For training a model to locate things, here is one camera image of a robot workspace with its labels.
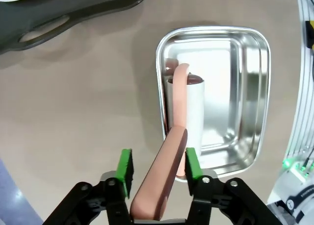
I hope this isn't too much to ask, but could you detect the yellow black button box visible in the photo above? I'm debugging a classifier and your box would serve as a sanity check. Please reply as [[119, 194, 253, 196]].
[[305, 20, 314, 49]]

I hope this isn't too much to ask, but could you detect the dark brown serving tray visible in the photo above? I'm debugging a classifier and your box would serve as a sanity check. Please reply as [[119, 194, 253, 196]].
[[0, 0, 152, 55]]

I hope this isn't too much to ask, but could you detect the stainless steel rectangular container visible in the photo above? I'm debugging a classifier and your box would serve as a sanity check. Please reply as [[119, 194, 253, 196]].
[[156, 25, 272, 184]]

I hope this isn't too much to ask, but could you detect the pink lint roller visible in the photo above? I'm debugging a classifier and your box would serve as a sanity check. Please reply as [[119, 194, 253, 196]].
[[130, 63, 206, 222]]

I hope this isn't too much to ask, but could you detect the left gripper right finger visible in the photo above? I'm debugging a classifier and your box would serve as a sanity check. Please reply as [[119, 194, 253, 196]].
[[185, 147, 277, 225]]

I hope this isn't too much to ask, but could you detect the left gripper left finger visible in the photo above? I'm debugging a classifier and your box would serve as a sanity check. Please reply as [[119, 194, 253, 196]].
[[43, 148, 135, 225]]

